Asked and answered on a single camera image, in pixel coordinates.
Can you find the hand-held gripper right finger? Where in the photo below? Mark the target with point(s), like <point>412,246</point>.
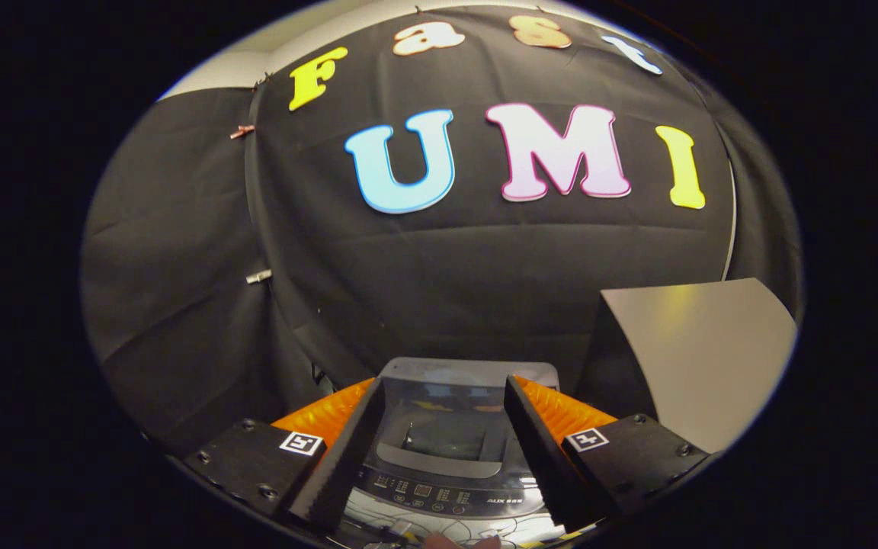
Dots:
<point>542,457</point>

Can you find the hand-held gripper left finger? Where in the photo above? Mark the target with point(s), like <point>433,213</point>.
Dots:
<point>340,457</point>

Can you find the dark transparent washing machine lid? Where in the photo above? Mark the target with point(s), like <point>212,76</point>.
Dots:
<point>447,427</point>

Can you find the grey washing machine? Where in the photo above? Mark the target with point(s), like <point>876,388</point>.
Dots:
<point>447,499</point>

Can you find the silver clip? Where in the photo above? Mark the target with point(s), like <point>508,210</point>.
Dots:
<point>259,276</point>

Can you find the grey cabinet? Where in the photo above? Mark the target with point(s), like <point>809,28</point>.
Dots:
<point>713,343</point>

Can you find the black backdrop cloth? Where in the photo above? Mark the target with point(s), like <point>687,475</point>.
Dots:
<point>447,267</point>

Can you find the red clip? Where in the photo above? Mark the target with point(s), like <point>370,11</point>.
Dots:
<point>241,131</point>

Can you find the row of black clips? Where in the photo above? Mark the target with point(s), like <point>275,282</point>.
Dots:
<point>264,79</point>

